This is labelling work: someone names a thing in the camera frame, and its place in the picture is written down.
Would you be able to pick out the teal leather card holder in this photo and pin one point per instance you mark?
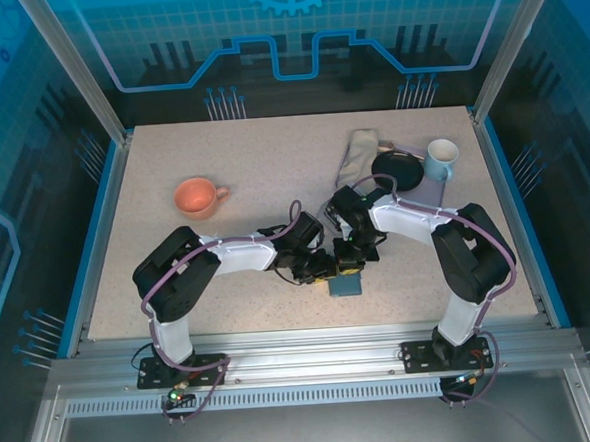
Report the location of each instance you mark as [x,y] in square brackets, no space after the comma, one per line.
[346,287]

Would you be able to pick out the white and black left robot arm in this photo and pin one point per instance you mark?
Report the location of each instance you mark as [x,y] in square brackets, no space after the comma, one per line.
[242,254]

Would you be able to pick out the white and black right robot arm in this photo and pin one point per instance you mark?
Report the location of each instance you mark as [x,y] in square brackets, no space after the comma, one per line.
[405,219]

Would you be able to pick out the beige folded cloth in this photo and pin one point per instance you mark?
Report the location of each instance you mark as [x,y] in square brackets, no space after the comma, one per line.
[356,159]

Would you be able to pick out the black plate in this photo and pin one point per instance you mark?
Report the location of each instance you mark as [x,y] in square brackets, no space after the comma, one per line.
[397,167]

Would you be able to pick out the lavender placemat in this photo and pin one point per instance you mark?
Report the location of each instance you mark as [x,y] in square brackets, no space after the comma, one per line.
[431,192]

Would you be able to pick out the wooden spoon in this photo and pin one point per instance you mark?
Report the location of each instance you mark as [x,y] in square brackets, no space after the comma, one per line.
[403,151]

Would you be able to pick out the light blue mug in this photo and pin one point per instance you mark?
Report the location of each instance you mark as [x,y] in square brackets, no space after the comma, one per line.
[441,154]

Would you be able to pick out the orange ceramic cup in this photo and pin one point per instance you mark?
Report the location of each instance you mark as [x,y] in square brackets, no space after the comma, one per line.
[196,197]

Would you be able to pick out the metal lower shelf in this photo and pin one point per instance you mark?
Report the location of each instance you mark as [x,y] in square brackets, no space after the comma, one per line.
[308,435]

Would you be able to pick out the aluminium front frame rail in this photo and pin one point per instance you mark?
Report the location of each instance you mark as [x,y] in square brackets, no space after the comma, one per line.
[308,350]

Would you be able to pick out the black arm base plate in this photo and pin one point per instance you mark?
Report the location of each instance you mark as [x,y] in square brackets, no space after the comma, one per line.
[152,380]
[416,359]

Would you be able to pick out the aluminium side rail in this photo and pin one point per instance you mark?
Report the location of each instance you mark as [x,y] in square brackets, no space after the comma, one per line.
[497,168]
[112,192]

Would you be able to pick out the aluminium frame post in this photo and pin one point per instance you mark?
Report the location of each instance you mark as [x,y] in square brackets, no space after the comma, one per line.
[78,69]
[504,43]

